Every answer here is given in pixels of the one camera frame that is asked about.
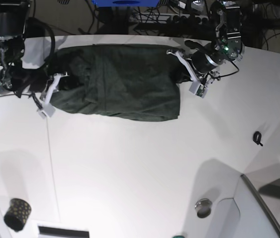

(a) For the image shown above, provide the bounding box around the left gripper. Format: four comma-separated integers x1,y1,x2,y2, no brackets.
167,41,222,98

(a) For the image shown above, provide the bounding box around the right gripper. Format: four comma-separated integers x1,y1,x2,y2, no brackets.
0,66,68,98

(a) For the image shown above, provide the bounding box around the dark green t-shirt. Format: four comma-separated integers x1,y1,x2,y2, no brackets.
48,45,185,122

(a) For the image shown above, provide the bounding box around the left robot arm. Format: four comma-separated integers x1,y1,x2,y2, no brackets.
40,0,243,122

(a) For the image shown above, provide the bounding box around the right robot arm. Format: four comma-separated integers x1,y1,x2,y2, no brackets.
0,0,56,98

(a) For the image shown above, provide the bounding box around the white power strip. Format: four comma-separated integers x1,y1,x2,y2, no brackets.
129,12,208,25

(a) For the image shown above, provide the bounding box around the small black clip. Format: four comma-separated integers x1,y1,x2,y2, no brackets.
252,131,263,146

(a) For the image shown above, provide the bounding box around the blue bin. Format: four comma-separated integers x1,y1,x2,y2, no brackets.
92,0,159,7

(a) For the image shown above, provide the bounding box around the black patterned cup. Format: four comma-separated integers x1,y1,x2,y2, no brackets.
3,198,32,232

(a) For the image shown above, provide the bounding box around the round metal table grommet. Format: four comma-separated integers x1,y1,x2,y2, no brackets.
195,198,212,219

